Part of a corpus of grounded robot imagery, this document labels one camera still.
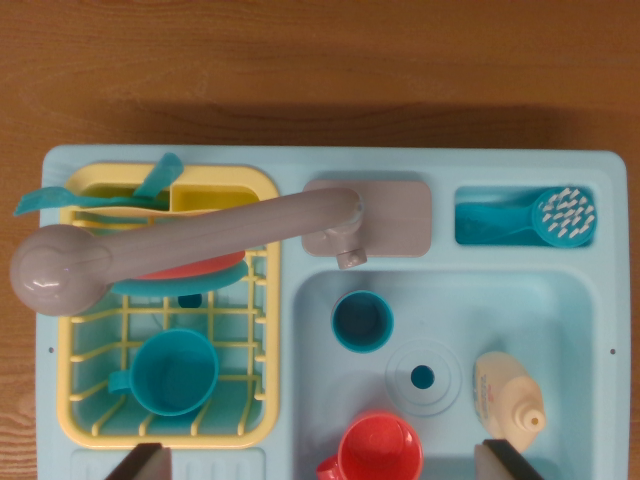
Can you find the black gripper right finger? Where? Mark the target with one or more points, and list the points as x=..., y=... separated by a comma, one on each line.
x=500, y=462

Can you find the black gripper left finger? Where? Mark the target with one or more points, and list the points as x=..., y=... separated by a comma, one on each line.
x=147, y=465

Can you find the cream detergent bottle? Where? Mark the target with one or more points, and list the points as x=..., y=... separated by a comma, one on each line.
x=500, y=390

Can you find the light blue toy sink unit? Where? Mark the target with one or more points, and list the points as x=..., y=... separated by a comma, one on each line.
x=500, y=300

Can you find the teal toy mug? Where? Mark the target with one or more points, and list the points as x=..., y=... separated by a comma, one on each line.
x=170, y=370

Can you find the red toy mug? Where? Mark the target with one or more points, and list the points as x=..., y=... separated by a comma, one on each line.
x=380, y=450

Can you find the yellow dish rack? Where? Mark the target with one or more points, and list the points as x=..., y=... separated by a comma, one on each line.
x=272, y=350

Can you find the teal toy plate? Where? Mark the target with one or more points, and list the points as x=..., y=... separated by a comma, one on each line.
x=175, y=287

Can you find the teal toy tumbler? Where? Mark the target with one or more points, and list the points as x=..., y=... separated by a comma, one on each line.
x=362, y=320

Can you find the red toy plate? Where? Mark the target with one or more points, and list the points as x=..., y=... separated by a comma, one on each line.
x=200, y=270

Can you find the grey toy faucet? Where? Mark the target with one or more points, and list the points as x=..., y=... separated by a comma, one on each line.
x=200, y=230

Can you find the teal dish brush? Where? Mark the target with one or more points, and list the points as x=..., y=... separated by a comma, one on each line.
x=565, y=217

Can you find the teal toy fork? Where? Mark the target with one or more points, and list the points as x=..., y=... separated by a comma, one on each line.
x=45, y=199

